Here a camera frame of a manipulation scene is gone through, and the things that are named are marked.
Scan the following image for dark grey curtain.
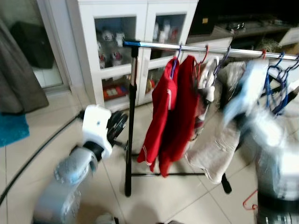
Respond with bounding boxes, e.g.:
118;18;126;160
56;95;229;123
0;16;50;115

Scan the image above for dark media shelf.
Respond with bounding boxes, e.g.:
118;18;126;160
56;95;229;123
187;0;299;47

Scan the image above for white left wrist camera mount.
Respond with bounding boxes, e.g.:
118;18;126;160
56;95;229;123
82;105;113;159

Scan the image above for black bag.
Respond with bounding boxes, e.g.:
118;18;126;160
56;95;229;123
9;21;54;70

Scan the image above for blue hanger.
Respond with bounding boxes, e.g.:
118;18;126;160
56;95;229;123
264;52;286;115
276;56;299;115
169;44;183;81

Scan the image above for black clothes rack silver rail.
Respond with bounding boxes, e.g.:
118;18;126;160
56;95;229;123
122;39;299;197

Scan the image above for beige trousers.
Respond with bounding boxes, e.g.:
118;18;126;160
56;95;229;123
186;58;244;184

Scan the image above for white glass door cabinet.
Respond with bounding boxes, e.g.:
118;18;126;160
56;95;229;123
65;0;199;112

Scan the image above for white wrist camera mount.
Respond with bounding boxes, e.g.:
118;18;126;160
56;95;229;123
82;105;113;159
223;60;270;124

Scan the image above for white patterned garment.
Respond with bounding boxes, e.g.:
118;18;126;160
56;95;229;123
194;58;219;136

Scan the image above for red jacket white stripe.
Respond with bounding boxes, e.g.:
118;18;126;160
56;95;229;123
137;56;180;166

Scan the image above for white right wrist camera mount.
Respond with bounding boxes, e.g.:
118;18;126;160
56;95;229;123
223;60;270;124

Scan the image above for black floor cable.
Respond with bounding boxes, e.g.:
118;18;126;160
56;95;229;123
0;116;85;206

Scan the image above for plain red garment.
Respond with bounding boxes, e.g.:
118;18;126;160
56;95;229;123
159;55;199;178

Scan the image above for teal mat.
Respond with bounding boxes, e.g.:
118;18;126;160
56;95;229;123
0;113;30;147

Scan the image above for red hanger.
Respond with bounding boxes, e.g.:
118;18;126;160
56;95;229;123
256;48;269;61
198;45;210;77
242;189;259;210

